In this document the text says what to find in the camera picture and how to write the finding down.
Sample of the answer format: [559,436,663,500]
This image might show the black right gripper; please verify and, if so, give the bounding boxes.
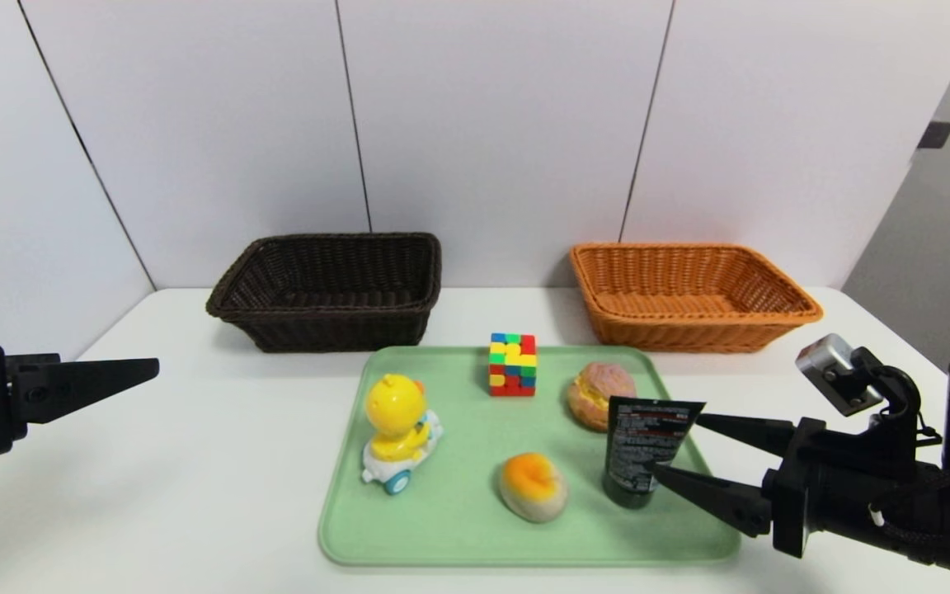
[644,412,929,559]

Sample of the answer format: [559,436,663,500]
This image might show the black cosmetic tube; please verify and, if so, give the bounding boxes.
[603,396,705,509]

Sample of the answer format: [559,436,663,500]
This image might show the purple cream puff bread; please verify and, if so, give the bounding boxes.
[567,361,637,432]

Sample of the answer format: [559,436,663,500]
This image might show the orange and white bun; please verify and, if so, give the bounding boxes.
[497,451,568,523]

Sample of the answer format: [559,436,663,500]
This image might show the yellow duck scooter toy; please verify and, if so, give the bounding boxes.
[361,372,444,495]

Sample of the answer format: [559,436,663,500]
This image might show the orange wicker basket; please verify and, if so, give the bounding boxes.
[569,243,824,354]

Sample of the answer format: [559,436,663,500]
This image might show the dark brown wicker basket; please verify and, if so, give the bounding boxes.
[205,232,443,353]

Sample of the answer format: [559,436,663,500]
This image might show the multicoloured puzzle cube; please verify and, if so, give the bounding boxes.
[488,332,538,398]

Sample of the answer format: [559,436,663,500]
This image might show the green plastic tray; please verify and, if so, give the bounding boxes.
[318,345,741,568]

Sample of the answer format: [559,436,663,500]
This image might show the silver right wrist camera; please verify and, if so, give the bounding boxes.
[797,334,884,416]

